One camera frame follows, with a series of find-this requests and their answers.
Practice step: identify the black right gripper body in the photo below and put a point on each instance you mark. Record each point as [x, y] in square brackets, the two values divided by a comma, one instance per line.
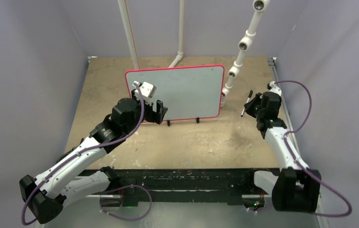
[253, 109]

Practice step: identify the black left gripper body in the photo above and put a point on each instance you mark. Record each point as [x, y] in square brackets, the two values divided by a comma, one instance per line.
[150, 116]

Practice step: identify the black white marker pen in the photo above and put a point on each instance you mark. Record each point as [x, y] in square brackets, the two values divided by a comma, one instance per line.
[247, 101]

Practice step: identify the pink-framed whiteboard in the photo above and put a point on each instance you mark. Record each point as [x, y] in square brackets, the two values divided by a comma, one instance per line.
[188, 92]

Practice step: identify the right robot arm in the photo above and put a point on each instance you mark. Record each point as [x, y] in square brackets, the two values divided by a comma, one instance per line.
[286, 151]

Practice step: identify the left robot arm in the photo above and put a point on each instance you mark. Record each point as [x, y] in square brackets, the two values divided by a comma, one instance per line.
[48, 193]

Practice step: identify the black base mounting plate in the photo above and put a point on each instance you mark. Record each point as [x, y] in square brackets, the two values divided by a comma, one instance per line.
[233, 186]

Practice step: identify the white PVC pole with fittings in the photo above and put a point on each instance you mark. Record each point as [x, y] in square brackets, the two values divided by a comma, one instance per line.
[259, 6]

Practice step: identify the white PVC pole left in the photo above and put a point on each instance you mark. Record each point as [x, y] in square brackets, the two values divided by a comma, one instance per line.
[124, 12]

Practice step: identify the white PVC pole middle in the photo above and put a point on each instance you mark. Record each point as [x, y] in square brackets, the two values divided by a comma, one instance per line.
[180, 51]

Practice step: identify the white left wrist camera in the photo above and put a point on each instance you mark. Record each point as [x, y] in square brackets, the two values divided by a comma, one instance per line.
[146, 89]

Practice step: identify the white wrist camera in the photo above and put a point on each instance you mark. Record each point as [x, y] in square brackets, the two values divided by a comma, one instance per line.
[146, 89]
[274, 88]

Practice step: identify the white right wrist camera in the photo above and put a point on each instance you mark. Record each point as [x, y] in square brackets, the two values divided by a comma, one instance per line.
[274, 88]

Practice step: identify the aluminium frame rail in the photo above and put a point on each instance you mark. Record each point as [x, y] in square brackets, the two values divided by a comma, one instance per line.
[267, 196]

